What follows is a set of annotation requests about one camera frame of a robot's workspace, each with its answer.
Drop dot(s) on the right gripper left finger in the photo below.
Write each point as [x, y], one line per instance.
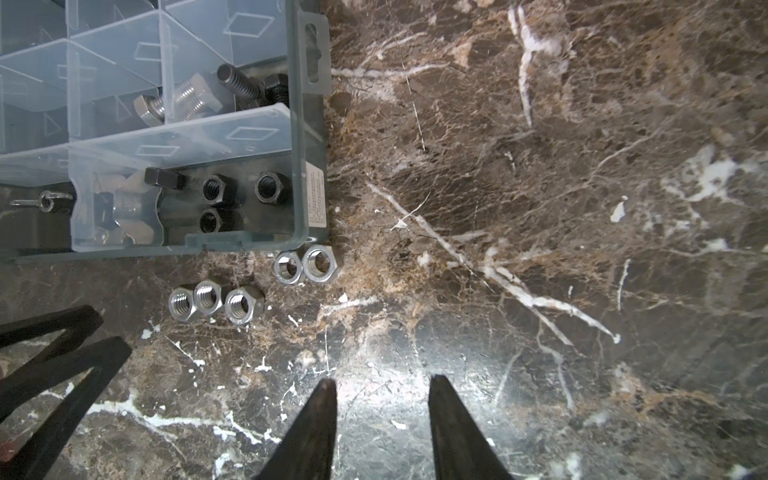
[306, 451]

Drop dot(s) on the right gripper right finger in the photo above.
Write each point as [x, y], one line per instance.
[460, 450]

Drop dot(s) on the silver hex nut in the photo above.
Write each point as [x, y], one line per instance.
[288, 267]
[208, 297]
[181, 305]
[320, 264]
[244, 305]

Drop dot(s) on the silver wing nut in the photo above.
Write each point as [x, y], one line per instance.
[128, 216]
[49, 202]

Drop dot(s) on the black hex nut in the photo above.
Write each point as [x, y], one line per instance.
[220, 191]
[214, 220]
[273, 188]

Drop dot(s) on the black hex bolt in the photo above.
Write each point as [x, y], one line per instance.
[165, 179]
[231, 78]
[277, 89]

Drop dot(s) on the silver hex bolt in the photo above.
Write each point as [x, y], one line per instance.
[193, 98]

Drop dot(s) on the clear grey compartment organizer box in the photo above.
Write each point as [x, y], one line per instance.
[70, 71]

